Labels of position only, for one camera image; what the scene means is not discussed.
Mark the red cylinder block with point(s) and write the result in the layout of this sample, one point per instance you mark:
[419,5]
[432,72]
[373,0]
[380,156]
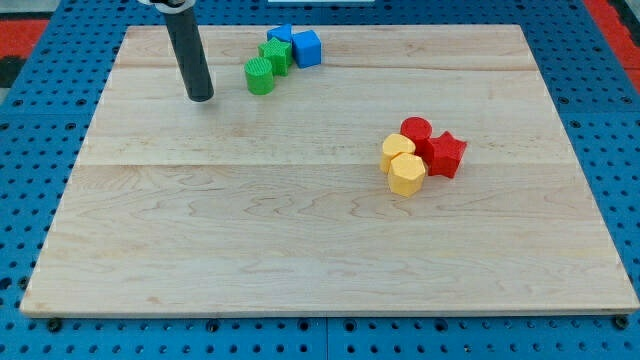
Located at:
[419,131]

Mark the yellow hexagon block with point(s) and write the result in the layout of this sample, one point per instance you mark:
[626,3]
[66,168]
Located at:
[406,174]

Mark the yellow rounded block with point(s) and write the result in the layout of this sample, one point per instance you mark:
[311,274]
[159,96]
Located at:
[393,145]

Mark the blue triangular block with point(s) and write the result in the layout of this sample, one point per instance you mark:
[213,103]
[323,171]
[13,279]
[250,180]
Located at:
[282,33]

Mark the red star block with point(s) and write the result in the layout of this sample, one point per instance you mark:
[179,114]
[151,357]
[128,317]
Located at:
[444,155]

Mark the blue cube block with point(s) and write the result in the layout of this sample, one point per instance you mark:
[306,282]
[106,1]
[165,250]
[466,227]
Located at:
[307,49]

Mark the wooden board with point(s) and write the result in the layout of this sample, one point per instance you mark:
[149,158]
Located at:
[275,205]

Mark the green star block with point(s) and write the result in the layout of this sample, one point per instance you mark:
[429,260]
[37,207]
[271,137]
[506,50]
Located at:
[279,53]

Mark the green cylinder block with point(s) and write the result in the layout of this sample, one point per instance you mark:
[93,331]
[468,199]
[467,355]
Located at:
[259,76]

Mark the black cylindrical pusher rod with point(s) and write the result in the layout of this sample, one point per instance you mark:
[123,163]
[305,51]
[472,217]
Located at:
[188,48]

